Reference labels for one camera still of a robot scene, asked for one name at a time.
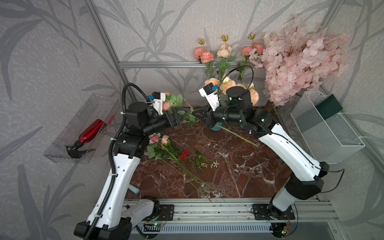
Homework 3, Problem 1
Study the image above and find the pink rose spray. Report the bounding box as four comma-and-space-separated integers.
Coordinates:
238, 33, 264, 83
161, 91, 259, 148

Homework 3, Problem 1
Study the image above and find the large peach rose spray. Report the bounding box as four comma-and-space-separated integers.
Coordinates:
205, 77, 237, 95

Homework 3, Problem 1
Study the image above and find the peach rose spray stem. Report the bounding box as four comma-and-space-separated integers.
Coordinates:
217, 35, 236, 81

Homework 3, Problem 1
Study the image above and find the pink rose spray stem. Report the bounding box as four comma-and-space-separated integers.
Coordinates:
194, 39, 215, 79

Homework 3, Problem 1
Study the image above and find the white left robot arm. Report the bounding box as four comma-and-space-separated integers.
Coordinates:
74, 102, 190, 240

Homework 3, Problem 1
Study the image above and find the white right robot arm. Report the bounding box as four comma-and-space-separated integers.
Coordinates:
193, 84, 329, 220

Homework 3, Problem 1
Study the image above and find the teal ceramic vase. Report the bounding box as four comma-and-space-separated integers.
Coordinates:
210, 122, 223, 132

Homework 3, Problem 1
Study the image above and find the magenta rose bud stem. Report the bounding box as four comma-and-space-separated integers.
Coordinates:
144, 133, 209, 198

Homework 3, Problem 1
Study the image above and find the red carnation stem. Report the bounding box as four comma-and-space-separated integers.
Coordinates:
180, 149, 219, 190

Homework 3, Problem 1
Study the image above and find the red spray bottle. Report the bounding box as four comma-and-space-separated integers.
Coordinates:
66, 119, 105, 159

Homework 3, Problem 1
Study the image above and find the pink cherry blossom tree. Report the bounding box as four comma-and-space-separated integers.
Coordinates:
249, 16, 351, 106

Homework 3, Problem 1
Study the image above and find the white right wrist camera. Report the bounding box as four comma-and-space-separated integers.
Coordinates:
199, 83, 220, 112

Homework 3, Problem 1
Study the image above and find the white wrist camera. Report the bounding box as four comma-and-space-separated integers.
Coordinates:
199, 83, 220, 112
148, 92, 166, 115

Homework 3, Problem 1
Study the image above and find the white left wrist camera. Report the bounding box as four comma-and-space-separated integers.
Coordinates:
148, 92, 166, 115

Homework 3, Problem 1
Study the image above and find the clear plastic wall bin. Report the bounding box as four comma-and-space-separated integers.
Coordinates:
44, 94, 120, 164

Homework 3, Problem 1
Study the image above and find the teal handled scraper tool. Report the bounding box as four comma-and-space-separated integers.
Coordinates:
128, 185, 140, 195

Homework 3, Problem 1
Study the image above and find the white wire mesh basket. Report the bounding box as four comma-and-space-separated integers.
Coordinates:
291, 92, 366, 164

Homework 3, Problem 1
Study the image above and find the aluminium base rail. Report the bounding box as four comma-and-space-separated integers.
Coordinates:
159, 198, 340, 224

